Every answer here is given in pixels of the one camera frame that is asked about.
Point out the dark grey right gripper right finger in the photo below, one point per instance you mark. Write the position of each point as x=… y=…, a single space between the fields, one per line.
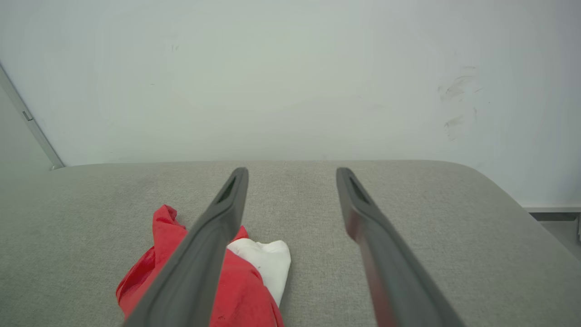
x=390 y=272

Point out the red and white garment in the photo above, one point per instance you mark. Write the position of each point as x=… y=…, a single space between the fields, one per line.
x=245 y=290

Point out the white skirting board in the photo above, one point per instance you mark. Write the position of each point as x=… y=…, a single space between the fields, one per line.
x=553 y=208

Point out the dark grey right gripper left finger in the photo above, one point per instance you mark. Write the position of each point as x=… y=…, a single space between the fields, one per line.
x=199 y=263

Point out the grey metal wall rail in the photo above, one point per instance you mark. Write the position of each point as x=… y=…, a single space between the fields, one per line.
x=42 y=141

